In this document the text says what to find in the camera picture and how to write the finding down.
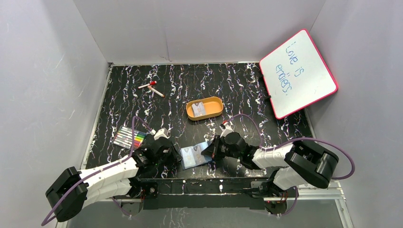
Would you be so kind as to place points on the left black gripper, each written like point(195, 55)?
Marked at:
point(173, 154)

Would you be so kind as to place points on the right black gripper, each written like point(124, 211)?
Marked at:
point(213, 149)

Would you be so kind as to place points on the grey credit card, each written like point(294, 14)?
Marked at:
point(198, 109)
point(196, 152)

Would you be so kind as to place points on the navy blue card holder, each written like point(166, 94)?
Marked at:
point(192, 157)

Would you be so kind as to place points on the orange oval tray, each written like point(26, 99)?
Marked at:
point(213, 106)

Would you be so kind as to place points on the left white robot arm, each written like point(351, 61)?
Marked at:
point(75, 189)

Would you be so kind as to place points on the colourful marker pen set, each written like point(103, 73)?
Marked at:
point(128, 138)

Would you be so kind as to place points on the white marker pen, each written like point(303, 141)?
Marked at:
point(156, 91)

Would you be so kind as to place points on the red capped marker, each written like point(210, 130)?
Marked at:
point(146, 85)

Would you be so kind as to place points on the pink framed whiteboard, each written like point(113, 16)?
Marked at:
point(296, 75)

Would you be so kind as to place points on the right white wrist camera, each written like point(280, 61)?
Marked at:
point(225, 129)

